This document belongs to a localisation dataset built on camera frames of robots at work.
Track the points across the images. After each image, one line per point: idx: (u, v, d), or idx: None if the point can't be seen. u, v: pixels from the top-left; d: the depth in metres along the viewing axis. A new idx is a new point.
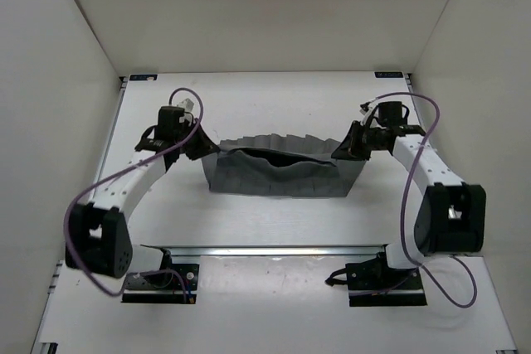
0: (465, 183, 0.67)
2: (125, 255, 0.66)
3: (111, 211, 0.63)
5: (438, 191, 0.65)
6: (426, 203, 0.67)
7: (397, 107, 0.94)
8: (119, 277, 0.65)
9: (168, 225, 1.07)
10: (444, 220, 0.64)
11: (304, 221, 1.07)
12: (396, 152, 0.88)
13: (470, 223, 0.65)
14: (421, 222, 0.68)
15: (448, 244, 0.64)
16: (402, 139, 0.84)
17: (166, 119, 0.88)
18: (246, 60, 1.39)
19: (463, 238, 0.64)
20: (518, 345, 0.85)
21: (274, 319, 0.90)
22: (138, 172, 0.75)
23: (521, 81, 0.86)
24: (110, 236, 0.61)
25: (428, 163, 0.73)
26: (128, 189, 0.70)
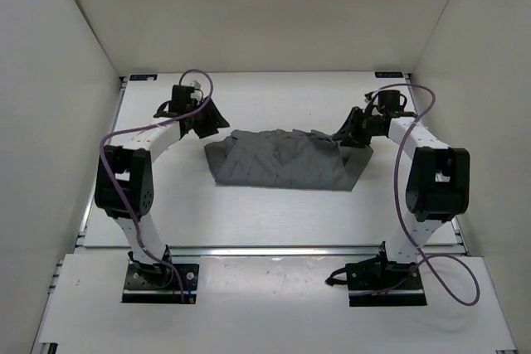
0: (452, 148, 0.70)
2: (149, 196, 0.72)
3: (139, 150, 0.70)
5: (424, 151, 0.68)
6: (413, 162, 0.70)
7: (394, 94, 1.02)
8: (144, 214, 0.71)
9: (172, 221, 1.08)
10: (430, 176, 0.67)
11: (304, 221, 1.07)
12: (392, 133, 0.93)
13: (457, 182, 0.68)
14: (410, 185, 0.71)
15: (437, 202, 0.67)
16: (397, 121, 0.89)
17: (179, 95, 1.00)
18: (246, 60, 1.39)
19: (449, 197, 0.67)
20: (518, 345, 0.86)
21: (275, 319, 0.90)
22: (159, 129, 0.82)
23: (521, 82, 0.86)
24: (139, 171, 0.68)
25: (421, 134, 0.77)
26: (151, 138, 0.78)
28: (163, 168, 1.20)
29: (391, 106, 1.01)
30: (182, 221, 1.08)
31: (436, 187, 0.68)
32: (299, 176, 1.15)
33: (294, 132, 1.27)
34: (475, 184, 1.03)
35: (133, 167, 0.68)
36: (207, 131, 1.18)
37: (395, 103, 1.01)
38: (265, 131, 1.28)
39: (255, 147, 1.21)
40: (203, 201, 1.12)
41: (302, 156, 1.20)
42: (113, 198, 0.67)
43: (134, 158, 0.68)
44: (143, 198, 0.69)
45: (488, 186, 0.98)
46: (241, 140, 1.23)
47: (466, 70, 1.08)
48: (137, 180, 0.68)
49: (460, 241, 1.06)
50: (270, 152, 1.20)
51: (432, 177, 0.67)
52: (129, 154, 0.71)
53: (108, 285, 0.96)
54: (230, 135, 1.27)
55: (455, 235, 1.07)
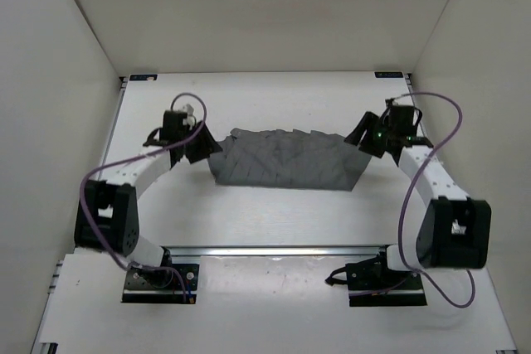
0: (470, 198, 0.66)
2: (133, 233, 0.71)
3: (124, 186, 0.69)
5: (440, 203, 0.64)
6: (430, 214, 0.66)
7: (407, 114, 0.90)
8: (127, 254, 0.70)
9: (173, 221, 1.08)
10: (448, 230, 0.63)
11: (304, 221, 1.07)
12: (401, 162, 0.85)
13: (476, 240, 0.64)
14: (424, 236, 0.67)
15: (454, 259, 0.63)
16: (408, 151, 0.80)
17: (172, 121, 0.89)
18: (246, 60, 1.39)
19: (467, 253, 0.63)
20: (518, 345, 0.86)
21: (275, 319, 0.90)
22: (148, 160, 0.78)
23: (522, 82, 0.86)
24: (122, 209, 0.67)
25: (435, 176, 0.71)
26: (138, 172, 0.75)
28: None
29: (403, 127, 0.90)
30: (182, 221, 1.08)
31: (453, 243, 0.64)
32: (299, 175, 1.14)
33: (294, 132, 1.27)
34: (476, 185, 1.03)
35: (116, 206, 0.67)
36: (198, 157, 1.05)
37: (407, 123, 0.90)
38: (266, 131, 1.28)
39: (255, 147, 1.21)
40: (203, 201, 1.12)
41: (302, 155, 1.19)
42: (94, 240, 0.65)
43: (118, 196, 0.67)
44: (126, 238, 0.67)
45: (488, 186, 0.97)
46: (241, 140, 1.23)
47: (465, 70, 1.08)
48: (119, 218, 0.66)
49: None
50: (271, 152, 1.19)
51: (450, 232, 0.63)
52: (112, 189, 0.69)
53: (108, 285, 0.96)
54: (230, 135, 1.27)
55: None
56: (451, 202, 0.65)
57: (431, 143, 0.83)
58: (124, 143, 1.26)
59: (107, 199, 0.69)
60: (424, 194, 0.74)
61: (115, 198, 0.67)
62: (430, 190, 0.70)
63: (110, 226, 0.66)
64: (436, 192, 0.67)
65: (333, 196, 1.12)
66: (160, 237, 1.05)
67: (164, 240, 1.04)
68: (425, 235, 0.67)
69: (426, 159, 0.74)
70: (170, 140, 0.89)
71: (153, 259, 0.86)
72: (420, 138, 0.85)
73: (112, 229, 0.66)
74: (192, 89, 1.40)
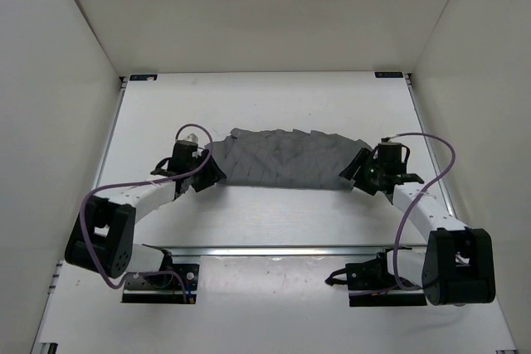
0: (470, 228, 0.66)
2: (126, 256, 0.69)
3: (124, 206, 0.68)
5: (441, 236, 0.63)
6: (430, 246, 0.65)
7: (396, 153, 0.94)
8: (117, 275, 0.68)
9: (174, 221, 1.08)
10: (451, 262, 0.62)
11: (304, 221, 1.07)
12: (396, 201, 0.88)
13: (481, 270, 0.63)
14: (428, 271, 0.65)
15: (460, 293, 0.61)
16: (401, 189, 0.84)
17: (181, 153, 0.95)
18: (246, 60, 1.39)
19: (471, 284, 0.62)
20: (518, 345, 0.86)
21: (275, 320, 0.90)
22: (153, 186, 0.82)
23: (522, 83, 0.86)
24: (118, 229, 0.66)
25: (430, 209, 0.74)
26: (141, 196, 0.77)
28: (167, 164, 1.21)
29: (392, 165, 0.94)
30: (182, 222, 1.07)
31: (457, 276, 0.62)
32: (299, 174, 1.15)
33: (295, 132, 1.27)
34: (476, 186, 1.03)
35: (113, 225, 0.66)
36: (203, 186, 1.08)
37: (396, 161, 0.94)
38: (266, 130, 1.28)
39: (255, 147, 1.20)
40: (204, 201, 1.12)
41: (302, 155, 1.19)
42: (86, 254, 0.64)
43: (116, 215, 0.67)
44: (116, 259, 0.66)
45: (488, 186, 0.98)
46: (240, 140, 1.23)
47: (465, 71, 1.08)
48: (114, 238, 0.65)
49: None
50: (271, 152, 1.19)
51: (453, 265, 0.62)
52: (112, 207, 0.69)
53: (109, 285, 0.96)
54: (230, 135, 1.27)
55: None
56: (451, 235, 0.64)
57: (422, 180, 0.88)
58: (125, 143, 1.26)
59: (105, 218, 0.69)
60: (421, 227, 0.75)
61: (114, 217, 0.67)
62: (428, 223, 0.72)
63: (104, 244, 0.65)
64: (436, 225, 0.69)
65: (333, 197, 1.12)
66: (160, 237, 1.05)
67: (164, 241, 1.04)
68: (428, 269, 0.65)
69: (420, 193, 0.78)
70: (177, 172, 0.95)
71: (153, 264, 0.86)
72: (410, 175, 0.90)
73: (106, 246, 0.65)
74: (192, 89, 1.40)
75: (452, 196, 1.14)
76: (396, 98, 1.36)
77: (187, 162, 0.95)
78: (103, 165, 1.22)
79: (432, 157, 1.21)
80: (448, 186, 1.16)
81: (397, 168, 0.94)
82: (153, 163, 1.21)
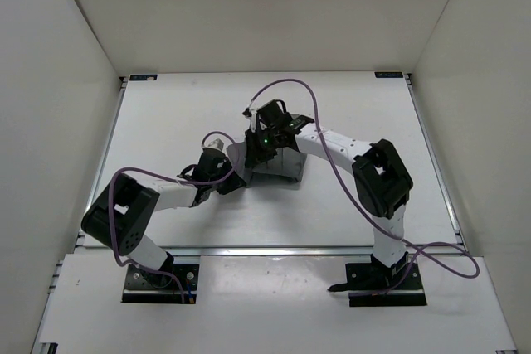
0: (374, 143, 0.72)
2: (136, 237, 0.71)
3: (148, 188, 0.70)
5: (359, 162, 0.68)
6: (358, 178, 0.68)
7: (274, 109, 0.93)
8: (126, 251, 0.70)
9: (189, 225, 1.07)
10: (374, 178, 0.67)
11: (304, 220, 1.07)
12: (304, 148, 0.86)
13: (397, 168, 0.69)
14: (363, 196, 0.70)
15: (393, 195, 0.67)
16: (301, 136, 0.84)
17: (206, 162, 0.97)
18: (246, 60, 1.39)
19: (400, 186, 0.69)
20: (518, 345, 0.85)
21: (275, 321, 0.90)
22: (177, 184, 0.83)
23: (521, 81, 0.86)
24: (138, 207, 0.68)
25: (338, 144, 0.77)
26: (165, 187, 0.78)
28: (168, 164, 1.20)
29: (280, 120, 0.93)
30: (190, 221, 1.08)
31: (387, 188, 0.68)
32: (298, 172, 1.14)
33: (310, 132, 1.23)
34: (476, 185, 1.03)
35: (136, 202, 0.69)
36: (227, 188, 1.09)
37: (278, 115, 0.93)
38: None
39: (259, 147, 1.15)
40: (215, 205, 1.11)
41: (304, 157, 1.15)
42: (102, 225, 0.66)
43: (140, 197, 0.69)
44: (128, 237, 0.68)
45: (488, 185, 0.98)
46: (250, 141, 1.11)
47: (465, 70, 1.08)
48: (133, 215, 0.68)
49: (460, 241, 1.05)
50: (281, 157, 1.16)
51: (381, 181, 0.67)
52: (137, 188, 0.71)
53: (108, 284, 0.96)
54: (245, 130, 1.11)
55: (454, 235, 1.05)
56: (364, 157, 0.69)
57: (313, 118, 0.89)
58: (125, 143, 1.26)
59: (123, 198, 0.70)
60: (342, 166, 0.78)
61: (138, 196, 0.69)
62: (342, 156, 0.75)
63: (120, 219, 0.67)
64: (351, 153, 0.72)
65: (332, 196, 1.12)
66: (164, 235, 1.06)
67: (173, 240, 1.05)
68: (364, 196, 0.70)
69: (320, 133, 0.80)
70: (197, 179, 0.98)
71: (156, 262, 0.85)
72: (301, 119, 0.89)
73: (121, 222, 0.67)
74: (192, 89, 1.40)
75: (453, 196, 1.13)
76: (397, 97, 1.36)
77: (209, 173, 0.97)
78: (103, 166, 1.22)
79: (431, 157, 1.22)
80: (449, 186, 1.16)
81: (283, 122, 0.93)
82: (153, 162, 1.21)
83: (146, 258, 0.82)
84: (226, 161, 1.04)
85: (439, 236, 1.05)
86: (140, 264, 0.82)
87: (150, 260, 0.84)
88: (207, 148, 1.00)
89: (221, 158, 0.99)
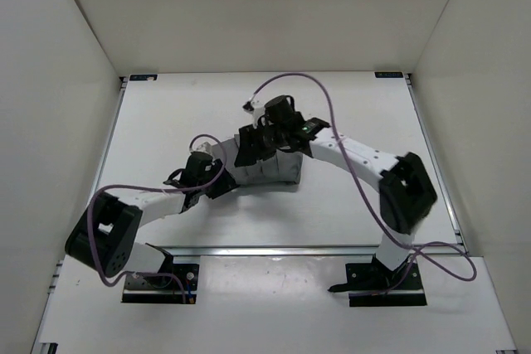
0: (401, 159, 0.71)
2: (123, 257, 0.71)
3: (130, 206, 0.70)
5: (387, 178, 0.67)
6: (384, 194, 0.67)
7: (285, 109, 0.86)
8: (113, 272, 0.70)
9: (189, 225, 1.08)
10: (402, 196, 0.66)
11: (304, 221, 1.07)
12: (317, 154, 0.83)
13: (422, 186, 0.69)
14: (387, 210, 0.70)
15: (417, 210, 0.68)
16: (318, 142, 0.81)
17: (193, 167, 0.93)
18: (247, 60, 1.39)
19: (425, 204, 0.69)
20: (518, 345, 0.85)
21: (275, 321, 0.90)
22: (163, 195, 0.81)
23: (521, 82, 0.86)
24: (121, 227, 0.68)
25: (359, 155, 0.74)
26: (149, 200, 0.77)
28: (168, 165, 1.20)
29: (292, 122, 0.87)
30: (189, 221, 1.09)
31: (413, 206, 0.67)
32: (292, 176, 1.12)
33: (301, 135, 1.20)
34: (476, 186, 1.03)
35: (118, 223, 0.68)
36: (218, 191, 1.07)
37: (292, 115, 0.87)
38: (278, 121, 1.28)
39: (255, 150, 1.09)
40: (215, 205, 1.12)
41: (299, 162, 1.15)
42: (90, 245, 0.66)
43: (124, 215, 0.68)
44: (113, 258, 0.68)
45: (488, 186, 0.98)
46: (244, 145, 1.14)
47: (466, 70, 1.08)
48: (117, 235, 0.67)
49: (460, 241, 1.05)
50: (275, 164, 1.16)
51: (407, 199, 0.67)
52: (119, 207, 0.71)
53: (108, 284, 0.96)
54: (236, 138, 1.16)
55: (454, 235, 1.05)
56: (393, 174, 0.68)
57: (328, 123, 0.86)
58: (124, 143, 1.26)
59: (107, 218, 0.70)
60: (362, 176, 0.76)
61: (120, 216, 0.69)
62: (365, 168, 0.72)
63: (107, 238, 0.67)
64: (376, 168, 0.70)
65: (333, 197, 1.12)
66: (163, 235, 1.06)
67: (173, 240, 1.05)
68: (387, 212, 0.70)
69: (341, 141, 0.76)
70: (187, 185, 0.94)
71: (153, 264, 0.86)
72: (315, 124, 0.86)
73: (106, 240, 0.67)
74: (193, 89, 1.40)
75: (453, 196, 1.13)
76: (397, 97, 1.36)
77: (198, 178, 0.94)
78: (103, 166, 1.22)
79: (431, 157, 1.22)
80: (449, 186, 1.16)
81: (296, 123, 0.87)
82: (153, 163, 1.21)
83: (143, 266, 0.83)
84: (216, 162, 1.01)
85: (439, 236, 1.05)
86: (139, 270, 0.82)
87: (147, 266, 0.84)
88: (194, 151, 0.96)
89: (210, 162, 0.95)
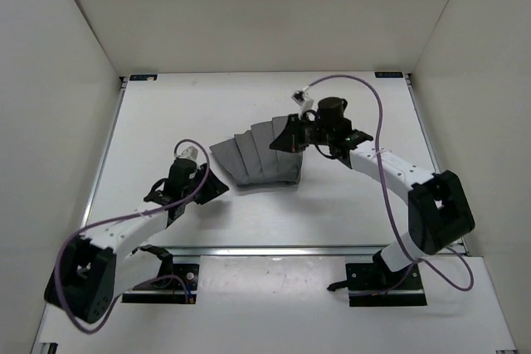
0: (437, 175, 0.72)
2: (104, 301, 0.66)
3: (104, 252, 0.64)
5: (418, 191, 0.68)
6: (415, 208, 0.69)
7: (338, 113, 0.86)
8: (97, 319, 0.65)
9: (189, 225, 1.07)
10: (434, 212, 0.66)
11: (304, 221, 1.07)
12: (356, 164, 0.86)
13: (459, 208, 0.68)
14: (416, 226, 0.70)
15: (449, 235, 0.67)
16: (358, 152, 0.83)
17: (177, 176, 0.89)
18: (247, 60, 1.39)
19: (458, 226, 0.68)
20: (518, 345, 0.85)
21: (275, 320, 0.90)
22: (141, 220, 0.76)
23: (522, 81, 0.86)
24: (95, 276, 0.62)
25: (395, 167, 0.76)
26: (126, 233, 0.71)
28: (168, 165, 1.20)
29: (338, 127, 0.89)
30: (188, 222, 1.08)
31: (445, 225, 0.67)
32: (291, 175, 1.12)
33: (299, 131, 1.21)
34: (477, 186, 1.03)
35: (91, 272, 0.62)
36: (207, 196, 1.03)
37: (341, 119, 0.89)
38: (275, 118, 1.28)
39: (250, 145, 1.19)
40: (215, 206, 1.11)
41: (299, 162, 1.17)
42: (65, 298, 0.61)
43: (97, 261, 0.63)
44: (94, 307, 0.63)
45: (488, 186, 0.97)
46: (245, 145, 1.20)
47: (466, 70, 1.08)
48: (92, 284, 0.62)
49: (460, 241, 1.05)
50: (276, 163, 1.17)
51: (438, 217, 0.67)
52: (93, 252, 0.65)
53: None
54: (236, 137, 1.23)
55: None
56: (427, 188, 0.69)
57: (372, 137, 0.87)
58: (125, 143, 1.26)
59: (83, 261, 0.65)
60: (394, 188, 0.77)
61: (94, 264, 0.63)
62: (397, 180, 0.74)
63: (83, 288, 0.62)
64: (409, 181, 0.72)
65: (333, 198, 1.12)
66: (163, 235, 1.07)
67: (172, 240, 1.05)
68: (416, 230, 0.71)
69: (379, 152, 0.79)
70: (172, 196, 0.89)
71: (148, 273, 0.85)
72: (360, 135, 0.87)
73: (82, 293, 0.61)
74: (193, 89, 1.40)
75: None
76: (397, 97, 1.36)
77: (183, 187, 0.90)
78: (103, 166, 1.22)
79: (431, 157, 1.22)
80: None
81: (342, 130, 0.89)
82: (153, 163, 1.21)
83: (138, 281, 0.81)
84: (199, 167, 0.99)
85: None
86: (136, 284, 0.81)
87: (138, 278, 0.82)
88: (177, 159, 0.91)
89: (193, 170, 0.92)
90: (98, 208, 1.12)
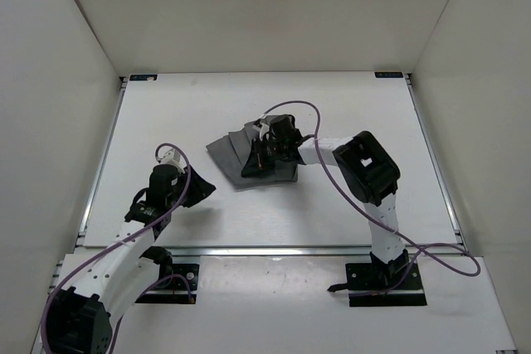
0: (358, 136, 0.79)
2: (104, 338, 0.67)
3: (90, 302, 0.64)
5: (341, 152, 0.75)
6: (344, 168, 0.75)
7: (286, 125, 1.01)
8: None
9: (188, 225, 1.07)
10: (357, 165, 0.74)
11: (304, 221, 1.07)
12: (307, 160, 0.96)
13: (378, 156, 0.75)
14: (353, 186, 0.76)
15: (379, 181, 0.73)
16: (302, 147, 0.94)
17: (158, 187, 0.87)
18: (246, 60, 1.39)
19: (382, 171, 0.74)
20: (518, 345, 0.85)
21: (275, 321, 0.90)
22: (124, 249, 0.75)
23: (521, 81, 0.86)
24: (85, 327, 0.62)
25: (328, 143, 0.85)
26: (110, 271, 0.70)
28: None
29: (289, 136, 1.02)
30: (187, 222, 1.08)
31: (371, 173, 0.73)
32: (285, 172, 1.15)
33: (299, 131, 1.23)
34: (476, 186, 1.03)
35: (80, 325, 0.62)
36: (192, 197, 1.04)
37: (290, 130, 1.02)
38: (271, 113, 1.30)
39: (247, 146, 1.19)
40: (215, 206, 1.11)
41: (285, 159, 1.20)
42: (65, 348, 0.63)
43: (83, 312, 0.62)
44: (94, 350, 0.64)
45: (487, 186, 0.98)
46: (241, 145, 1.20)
47: (466, 70, 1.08)
48: (84, 336, 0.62)
49: (460, 241, 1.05)
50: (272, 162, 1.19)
51: (362, 167, 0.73)
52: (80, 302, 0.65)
53: None
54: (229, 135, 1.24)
55: (454, 235, 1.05)
56: (348, 147, 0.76)
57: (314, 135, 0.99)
58: (124, 143, 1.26)
59: (73, 309, 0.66)
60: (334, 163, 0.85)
61: (80, 317, 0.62)
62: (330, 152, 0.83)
63: (79, 337, 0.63)
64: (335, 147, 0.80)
65: (333, 198, 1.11)
66: (162, 236, 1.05)
67: (170, 240, 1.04)
68: (362, 198, 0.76)
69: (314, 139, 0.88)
70: (156, 208, 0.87)
71: (151, 278, 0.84)
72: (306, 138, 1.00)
73: (79, 341, 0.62)
74: (192, 89, 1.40)
75: (453, 196, 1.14)
76: (397, 97, 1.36)
77: (167, 196, 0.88)
78: (102, 166, 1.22)
79: (431, 157, 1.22)
80: (448, 186, 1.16)
81: (294, 137, 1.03)
82: (153, 163, 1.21)
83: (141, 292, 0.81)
84: (181, 171, 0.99)
85: (438, 236, 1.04)
86: (139, 293, 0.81)
87: (142, 285, 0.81)
88: (155, 168, 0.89)
89: (175, 176, 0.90)
90: (98, 207, 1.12)
